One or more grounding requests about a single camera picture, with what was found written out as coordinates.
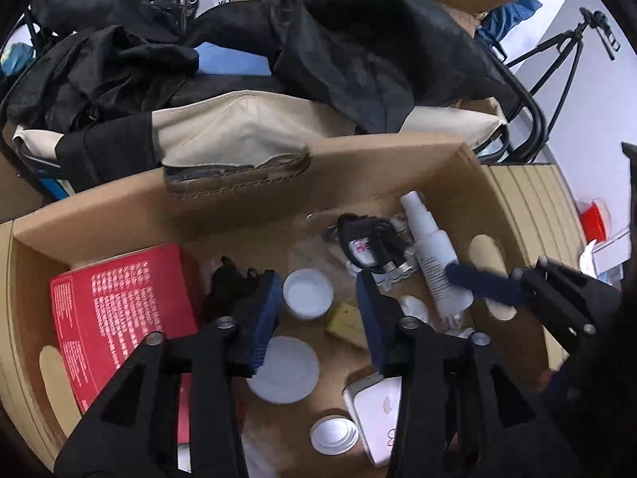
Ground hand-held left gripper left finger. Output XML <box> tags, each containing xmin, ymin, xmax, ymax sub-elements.
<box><xmin>54</xmin><ymin>271</ymin><xmax>287</xmax><ymax>478</ymax></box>

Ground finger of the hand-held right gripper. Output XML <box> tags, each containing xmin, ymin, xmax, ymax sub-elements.
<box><xmin>444</xmin><ymin>263</ymin><xmax>598</xmax><ymax>354</ymax></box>
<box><xmin>535</xmin><ymin>255</ymin><xmax>628</xmax><ymax>310</ymax></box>

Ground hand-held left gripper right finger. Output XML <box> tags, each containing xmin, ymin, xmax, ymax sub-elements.
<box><xmin>356</xmin><ymin>270</ymin><xmax>583</xmax><ymax>478</ymax></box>

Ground large white jar lid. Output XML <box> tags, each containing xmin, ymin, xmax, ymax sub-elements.
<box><xmin>246</xmin><ymin>336</ymin><xmax>320</xmax><ymax>405</ymax></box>

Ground white spray bottle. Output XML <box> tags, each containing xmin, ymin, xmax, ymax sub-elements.
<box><xmin>399</xmin><ymin>190</ymin><xmax>475</xmax><ymax>322</ymax></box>

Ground pink and white packet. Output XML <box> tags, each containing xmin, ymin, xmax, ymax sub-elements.
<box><xmin>342</xmin><ymin>373</ymin><xmax>404</xmax><ymax>468</ymax></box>

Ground white paper packets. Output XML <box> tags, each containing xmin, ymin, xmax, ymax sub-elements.
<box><xmin>578</xmin><ymin>239</ymin><xmax>600</xmax><ymax>277</ymax></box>

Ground yellow sponge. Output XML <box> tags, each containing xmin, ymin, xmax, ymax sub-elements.
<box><xmin>326</xmin><ymin>303</ymin><xmax>371</xmax><ymax>349</ymax></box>

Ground white round jar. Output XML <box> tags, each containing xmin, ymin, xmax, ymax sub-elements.
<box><xmin>283</xmin><ymin>268</ymin><xmax>335</xmax><ymax>320</ymax></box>

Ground red cup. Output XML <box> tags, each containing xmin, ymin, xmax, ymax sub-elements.
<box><xmin>577</xmin><ymin>199</ymin><xmax>613</xmax><ymax>242</ymax></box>

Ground black small object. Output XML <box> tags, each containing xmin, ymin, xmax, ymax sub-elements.
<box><xmin>326</xmin><ymin>213</ymin><xmax>416</xmax><ymax>290</ymax></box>

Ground small ribbed white cap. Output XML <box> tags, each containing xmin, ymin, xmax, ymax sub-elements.
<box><xmin>309</xmin><ymin>415</ymin><xmax>360</xmax><ymax>455</ymax></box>

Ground red printed box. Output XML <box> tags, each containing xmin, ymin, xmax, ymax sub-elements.
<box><xmin>49</xmin><ymin>244</ymin><xmax>205</xmax><ymax>451</ymax></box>

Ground beige fabric cushion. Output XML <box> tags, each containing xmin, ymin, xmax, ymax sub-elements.
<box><xmin>12</xmin><ymin>90</ymin><xmax>508</xmax><ymax>170</ymax></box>

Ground black tripod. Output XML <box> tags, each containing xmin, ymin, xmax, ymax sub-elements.
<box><xmin>505</xmin><ymin>25</ymin><xmax>590</xmax><ymax>160</ymax></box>

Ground black jacket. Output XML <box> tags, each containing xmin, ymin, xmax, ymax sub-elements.
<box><xmin>184</xmin><ymin>0</ymin><xmax>503</xmax><ymax>133</ymax></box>

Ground blue cloth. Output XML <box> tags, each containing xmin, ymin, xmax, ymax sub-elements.
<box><xmin>194</xmin><ymin>42</ymin><xmax>272</xmax><ymax>78</ymax></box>

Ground blue bag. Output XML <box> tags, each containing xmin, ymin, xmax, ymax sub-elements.
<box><xmin>468</xmin><ymin>0</ymin><xmax>543</xmax><ymax>41</ymax></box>

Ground black metal tube frame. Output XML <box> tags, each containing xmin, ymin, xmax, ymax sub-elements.
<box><xmin>478</xmin><ymin>55</ymin><xmax>548</xmax><ymax>163</ymax></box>

